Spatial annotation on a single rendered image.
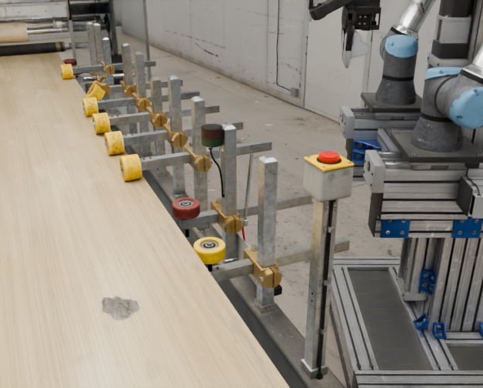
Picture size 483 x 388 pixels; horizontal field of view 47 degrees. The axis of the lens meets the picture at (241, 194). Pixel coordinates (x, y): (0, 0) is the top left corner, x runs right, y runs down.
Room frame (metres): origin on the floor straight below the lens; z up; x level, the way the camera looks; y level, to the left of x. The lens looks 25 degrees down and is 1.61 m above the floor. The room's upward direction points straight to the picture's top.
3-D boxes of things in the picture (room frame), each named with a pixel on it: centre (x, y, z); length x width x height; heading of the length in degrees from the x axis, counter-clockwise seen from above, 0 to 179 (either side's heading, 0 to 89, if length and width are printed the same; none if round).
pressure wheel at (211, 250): (1.20, 0.08, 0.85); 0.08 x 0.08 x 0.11
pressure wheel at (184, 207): (1.44, 0.16, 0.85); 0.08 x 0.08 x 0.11
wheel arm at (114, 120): (2.18, 0.33, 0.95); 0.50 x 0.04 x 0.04; 114
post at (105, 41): (3.05, 0.73, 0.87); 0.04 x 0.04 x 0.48; 24
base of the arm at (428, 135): (1.58, -0.59, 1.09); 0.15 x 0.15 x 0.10
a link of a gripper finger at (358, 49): (1.39, -0.28, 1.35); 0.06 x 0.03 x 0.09; 90
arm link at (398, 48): (2.08, -0.59, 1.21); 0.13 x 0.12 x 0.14; 173
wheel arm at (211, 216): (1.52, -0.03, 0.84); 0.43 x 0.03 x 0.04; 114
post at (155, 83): (2.14, 0.34, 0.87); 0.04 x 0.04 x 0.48; 24
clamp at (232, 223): (1.47, 0.05, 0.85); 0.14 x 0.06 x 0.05; 24
